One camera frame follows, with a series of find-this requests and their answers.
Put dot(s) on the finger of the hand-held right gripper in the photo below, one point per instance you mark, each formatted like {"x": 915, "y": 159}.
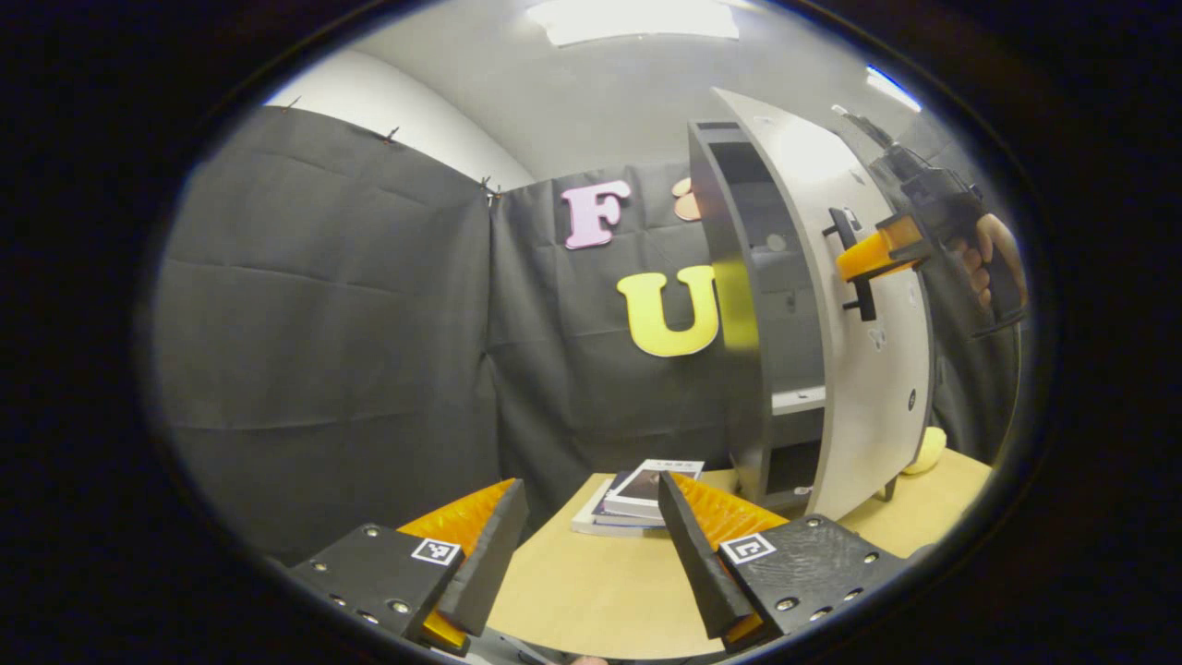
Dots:
{"x": 868, "y": 257}

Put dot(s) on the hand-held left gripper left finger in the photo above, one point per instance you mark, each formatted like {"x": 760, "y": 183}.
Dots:
{"x": 489, "y": 563}

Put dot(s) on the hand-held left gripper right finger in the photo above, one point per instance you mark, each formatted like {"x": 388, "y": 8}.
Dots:
{"x": 702, "y": 573}

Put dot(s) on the grey cabinet door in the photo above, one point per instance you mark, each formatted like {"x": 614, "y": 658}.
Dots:
{"x": 859, "y": 388}

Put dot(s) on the dark grey cabinet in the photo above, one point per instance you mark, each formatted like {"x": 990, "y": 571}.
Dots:
{"x": 748, "y": 416}

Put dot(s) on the white book portrait cover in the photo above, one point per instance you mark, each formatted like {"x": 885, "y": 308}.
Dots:
{"x": 651, "y": 485}

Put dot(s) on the plain white book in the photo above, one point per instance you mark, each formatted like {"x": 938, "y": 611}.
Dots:
{"x": 591, "y": 525}

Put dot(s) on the dark blue book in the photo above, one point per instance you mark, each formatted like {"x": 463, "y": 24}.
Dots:
{"x": 609, "y": 506}

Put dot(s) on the small ceiling light panel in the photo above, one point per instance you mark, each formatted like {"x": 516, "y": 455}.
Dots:
{"x": 891, "y": 88}

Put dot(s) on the yellow round sponge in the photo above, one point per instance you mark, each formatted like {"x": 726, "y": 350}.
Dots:
{"x": 928, "y": 451}

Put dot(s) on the black backdrop cloth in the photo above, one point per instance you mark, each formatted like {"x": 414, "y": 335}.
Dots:
{"x": 323, "y": 323}

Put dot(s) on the large ceiling light panel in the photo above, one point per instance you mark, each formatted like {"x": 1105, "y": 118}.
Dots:
{"x": 637, "y": 20}

